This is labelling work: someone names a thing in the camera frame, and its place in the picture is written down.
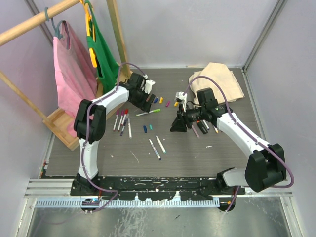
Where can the dark purple marker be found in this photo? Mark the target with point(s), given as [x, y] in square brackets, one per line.
[124, 125]

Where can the yellow clothes hanger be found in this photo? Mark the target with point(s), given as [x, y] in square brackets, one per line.
[90, 31]

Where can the green shirt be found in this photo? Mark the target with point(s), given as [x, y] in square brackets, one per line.
[107, 69]

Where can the slotted cable duct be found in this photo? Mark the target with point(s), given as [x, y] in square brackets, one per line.
[94, 203]

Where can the white grey marker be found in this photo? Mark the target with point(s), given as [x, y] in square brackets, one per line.
[129, 128]

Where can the beige cloth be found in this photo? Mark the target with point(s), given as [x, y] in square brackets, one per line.
[223, 77]

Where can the pink pen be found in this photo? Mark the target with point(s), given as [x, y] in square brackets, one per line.
[195, 132]

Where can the orange black highlighter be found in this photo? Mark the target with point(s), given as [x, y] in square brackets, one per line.
[202, 127]

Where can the wooden clothes rack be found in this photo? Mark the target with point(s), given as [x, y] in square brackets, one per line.
[59, 122]

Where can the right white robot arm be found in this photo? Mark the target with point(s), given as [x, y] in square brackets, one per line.
[265, 165]

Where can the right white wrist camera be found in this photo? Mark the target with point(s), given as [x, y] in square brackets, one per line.
[182, 98]

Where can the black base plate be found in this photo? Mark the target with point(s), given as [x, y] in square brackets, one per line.
[153, 188]

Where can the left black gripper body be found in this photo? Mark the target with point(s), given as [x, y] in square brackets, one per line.
[139, 100]

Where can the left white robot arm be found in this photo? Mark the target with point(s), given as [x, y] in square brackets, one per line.
[90, 121]

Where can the red cap marker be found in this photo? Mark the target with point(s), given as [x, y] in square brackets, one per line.
[126, 112]

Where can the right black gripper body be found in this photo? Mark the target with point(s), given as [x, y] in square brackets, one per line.
[191, 115]

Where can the pink shirt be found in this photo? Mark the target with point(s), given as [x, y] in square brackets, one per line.
[74, 74]

